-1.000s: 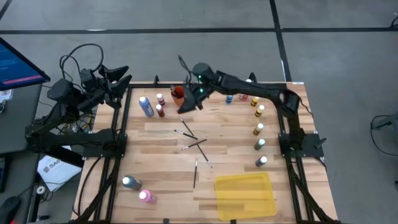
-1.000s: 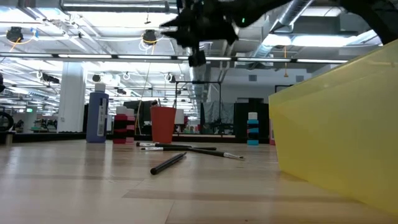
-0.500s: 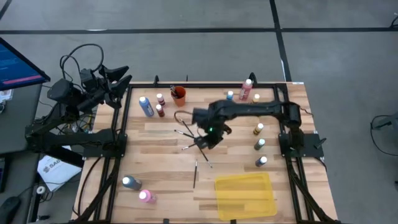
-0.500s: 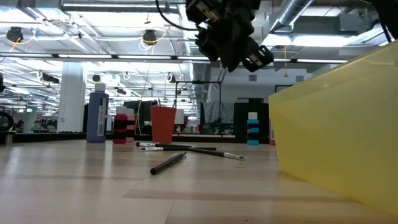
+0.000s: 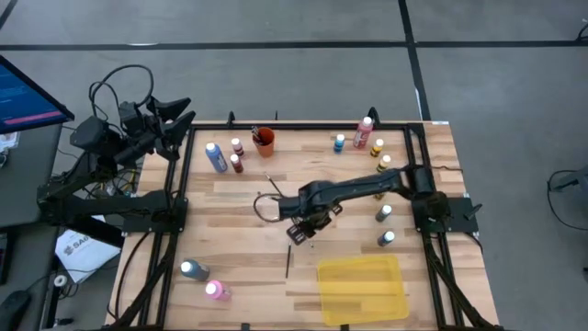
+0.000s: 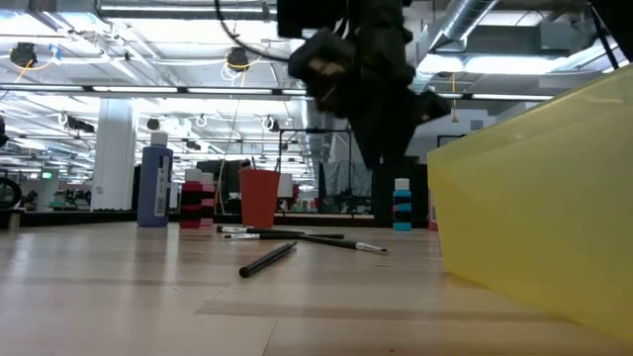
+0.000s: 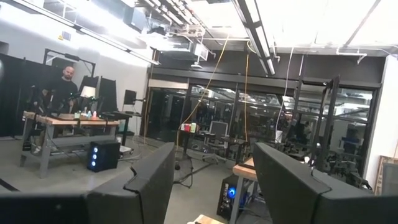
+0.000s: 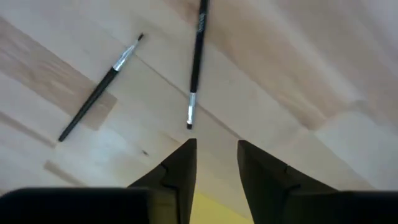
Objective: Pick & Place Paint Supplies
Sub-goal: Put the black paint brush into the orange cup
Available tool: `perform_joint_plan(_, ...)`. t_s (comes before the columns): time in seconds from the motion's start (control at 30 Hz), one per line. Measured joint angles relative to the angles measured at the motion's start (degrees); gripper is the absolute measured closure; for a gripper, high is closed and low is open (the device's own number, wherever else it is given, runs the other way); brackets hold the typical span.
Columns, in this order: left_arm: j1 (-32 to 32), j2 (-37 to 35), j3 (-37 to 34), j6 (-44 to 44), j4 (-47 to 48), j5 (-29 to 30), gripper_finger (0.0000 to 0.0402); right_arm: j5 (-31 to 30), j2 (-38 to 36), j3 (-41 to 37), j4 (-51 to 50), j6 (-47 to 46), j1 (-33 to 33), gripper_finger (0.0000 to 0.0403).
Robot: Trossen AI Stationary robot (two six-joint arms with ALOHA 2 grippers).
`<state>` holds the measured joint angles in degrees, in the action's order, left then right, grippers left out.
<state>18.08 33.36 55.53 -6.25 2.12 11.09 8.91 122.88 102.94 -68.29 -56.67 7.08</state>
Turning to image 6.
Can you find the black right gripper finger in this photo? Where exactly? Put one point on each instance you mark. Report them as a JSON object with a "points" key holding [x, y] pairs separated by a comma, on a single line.
{"points": [[398, 128], [371, 133]]}

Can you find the small cyan paint bottle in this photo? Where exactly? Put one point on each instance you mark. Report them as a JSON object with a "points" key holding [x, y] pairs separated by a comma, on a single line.
{"points": [[402, 207]]}

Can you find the yellow translucent plastic bin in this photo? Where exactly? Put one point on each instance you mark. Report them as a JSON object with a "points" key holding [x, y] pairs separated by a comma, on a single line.
{"points": [[534, 207]]}

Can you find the small red paint bottle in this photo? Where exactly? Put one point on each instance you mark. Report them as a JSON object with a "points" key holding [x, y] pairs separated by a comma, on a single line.
{"points": [[190, 207]]}

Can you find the large blue paint bottle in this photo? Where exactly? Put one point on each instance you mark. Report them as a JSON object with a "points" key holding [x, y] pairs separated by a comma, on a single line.
{"points": [[151, 193]]}

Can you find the grey hanging tarp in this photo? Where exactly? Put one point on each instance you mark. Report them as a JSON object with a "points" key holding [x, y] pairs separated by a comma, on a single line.
{"points": [[341, 188]]}

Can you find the black background cabinet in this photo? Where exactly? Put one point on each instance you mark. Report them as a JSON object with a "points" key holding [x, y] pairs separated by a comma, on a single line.
{"points": [[420, 193]]}

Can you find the orange-red plastic cup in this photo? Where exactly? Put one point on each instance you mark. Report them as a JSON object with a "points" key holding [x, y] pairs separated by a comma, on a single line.
{"points": [[259, 198]]}

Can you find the black background screen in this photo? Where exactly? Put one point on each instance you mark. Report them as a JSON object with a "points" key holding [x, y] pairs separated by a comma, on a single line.
{"points": [[227, 188]]}

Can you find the long ceiling light bar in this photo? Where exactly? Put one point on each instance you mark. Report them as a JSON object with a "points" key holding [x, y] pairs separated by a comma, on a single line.
{"points": [[133, 89]]}

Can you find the white building column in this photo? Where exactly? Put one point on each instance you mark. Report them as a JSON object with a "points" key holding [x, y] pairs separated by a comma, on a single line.
{"points": [[114, 158]]}

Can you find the black metal frame rack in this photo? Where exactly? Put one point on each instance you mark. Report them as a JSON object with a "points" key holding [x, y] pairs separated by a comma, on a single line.
{"points": [[316, 131]]}

